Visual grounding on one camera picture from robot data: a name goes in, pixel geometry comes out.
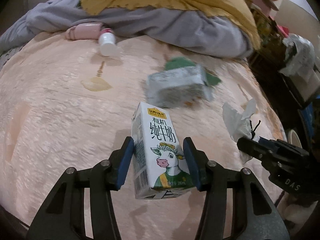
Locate white milk carton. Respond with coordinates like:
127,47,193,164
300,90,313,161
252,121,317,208
131,102,194,199

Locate white crumpled tissue on bed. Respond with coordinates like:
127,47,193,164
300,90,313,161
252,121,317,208
222,98,257,142

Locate floral peach bed cover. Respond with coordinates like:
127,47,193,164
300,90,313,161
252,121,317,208
1,33,284,239

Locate green paper piece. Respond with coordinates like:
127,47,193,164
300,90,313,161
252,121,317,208
164,56,222,87

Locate light blue grey blanket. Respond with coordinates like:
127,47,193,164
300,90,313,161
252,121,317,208
1,0,253,59

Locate white small bottle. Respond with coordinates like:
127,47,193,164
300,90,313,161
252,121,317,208
98,28,119,56

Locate pink tube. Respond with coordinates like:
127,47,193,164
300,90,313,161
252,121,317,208
65,22,103,41

